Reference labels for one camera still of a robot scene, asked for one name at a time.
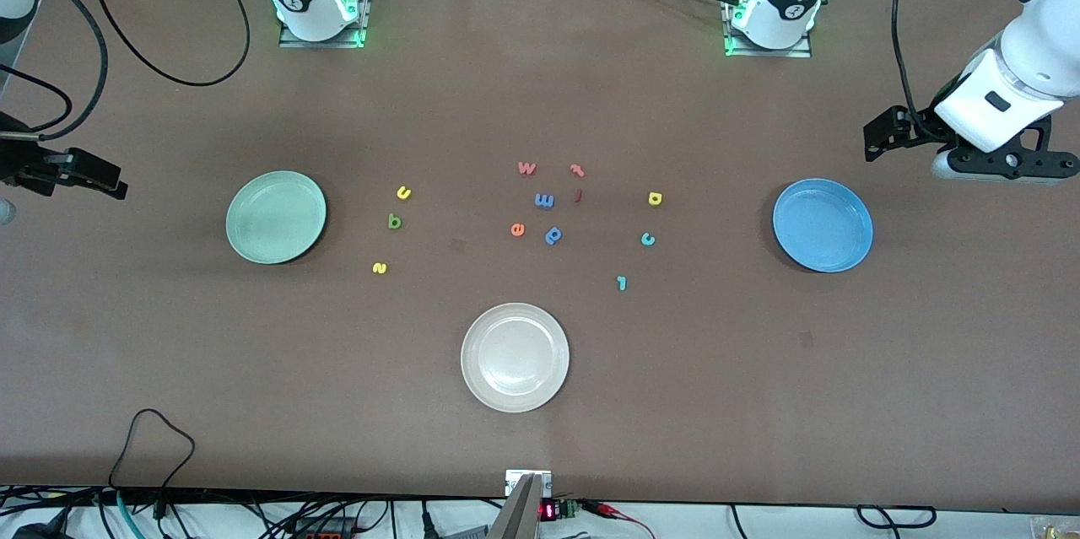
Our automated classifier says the blue plate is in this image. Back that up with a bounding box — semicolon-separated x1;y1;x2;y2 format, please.
772;178;875;273

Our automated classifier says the green plate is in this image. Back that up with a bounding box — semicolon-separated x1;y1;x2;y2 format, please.
225;170;327;265

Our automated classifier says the black power strip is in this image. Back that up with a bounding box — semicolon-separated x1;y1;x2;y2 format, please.
291;520;359;539

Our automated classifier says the white tag plate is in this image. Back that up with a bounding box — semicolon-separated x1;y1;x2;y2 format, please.
505;469;554;498

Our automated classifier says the black left camera mount bracket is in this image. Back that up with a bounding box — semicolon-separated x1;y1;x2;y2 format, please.
947;113;1080;181

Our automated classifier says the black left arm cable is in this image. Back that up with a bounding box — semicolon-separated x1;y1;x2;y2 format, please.
891;0;939;139

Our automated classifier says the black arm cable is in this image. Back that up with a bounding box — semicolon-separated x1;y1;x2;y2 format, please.
0;0;251;142
891;0;939;139

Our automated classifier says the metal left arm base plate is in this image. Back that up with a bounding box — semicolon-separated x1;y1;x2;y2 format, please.
721;0;815;59

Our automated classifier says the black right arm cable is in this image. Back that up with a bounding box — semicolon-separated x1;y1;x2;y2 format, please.
0;0;251;142

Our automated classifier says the thin black cable loop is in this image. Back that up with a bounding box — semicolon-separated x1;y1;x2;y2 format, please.
108;407;197;516

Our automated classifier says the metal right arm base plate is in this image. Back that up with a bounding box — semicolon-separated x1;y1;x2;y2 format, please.
277;0;375;49

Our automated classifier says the black cable flat loop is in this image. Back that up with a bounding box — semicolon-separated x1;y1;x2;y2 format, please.
856;505;937;528

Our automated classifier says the red wire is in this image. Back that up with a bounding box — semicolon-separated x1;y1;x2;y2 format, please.
582;502;657;539

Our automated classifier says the grey metal camera bracket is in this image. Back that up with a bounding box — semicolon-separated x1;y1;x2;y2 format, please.
488;474;543;539

